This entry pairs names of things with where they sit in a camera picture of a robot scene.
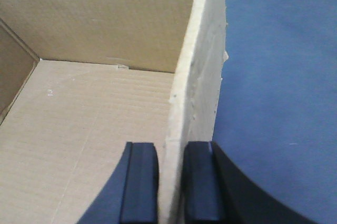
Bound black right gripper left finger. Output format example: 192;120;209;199
77;142;159;223

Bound brown cardboard carton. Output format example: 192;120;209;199
1;0;228;223

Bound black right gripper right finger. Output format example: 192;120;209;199
182;141;311;223

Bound dark conveyor belt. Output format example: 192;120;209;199
213;0;336;223

